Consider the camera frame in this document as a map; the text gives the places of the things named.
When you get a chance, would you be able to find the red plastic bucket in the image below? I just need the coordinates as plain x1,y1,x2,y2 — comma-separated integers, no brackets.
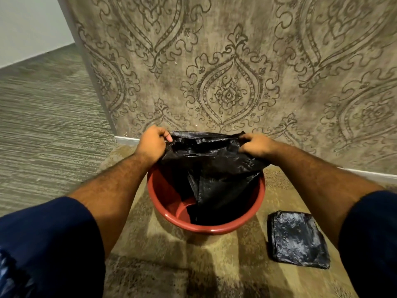
147,164,267,236

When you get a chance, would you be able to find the person's right forearm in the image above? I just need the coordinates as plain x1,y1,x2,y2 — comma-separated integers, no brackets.
268,142,386,249

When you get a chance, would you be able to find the white baseboard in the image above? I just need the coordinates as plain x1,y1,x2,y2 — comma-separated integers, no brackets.
114,136,397,185

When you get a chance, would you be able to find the person's left forearm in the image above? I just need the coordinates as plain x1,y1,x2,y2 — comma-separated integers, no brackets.
68,152,153,260

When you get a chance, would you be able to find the black plastic garbage bag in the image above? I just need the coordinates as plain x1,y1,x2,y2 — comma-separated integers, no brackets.
159,130,271,226

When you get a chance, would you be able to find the person's left hand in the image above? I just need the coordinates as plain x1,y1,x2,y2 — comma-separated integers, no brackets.
135,125,173,167

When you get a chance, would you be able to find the navy blue shirt sleeve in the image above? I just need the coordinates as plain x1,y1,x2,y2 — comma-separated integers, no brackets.
0,196,106,298
338,191,397,298

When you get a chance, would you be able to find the person's right hand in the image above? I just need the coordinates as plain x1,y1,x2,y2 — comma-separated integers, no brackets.
238,133,280,160

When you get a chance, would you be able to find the folded black garbage bag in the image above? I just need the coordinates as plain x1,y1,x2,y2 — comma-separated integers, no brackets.
267,210,331,270

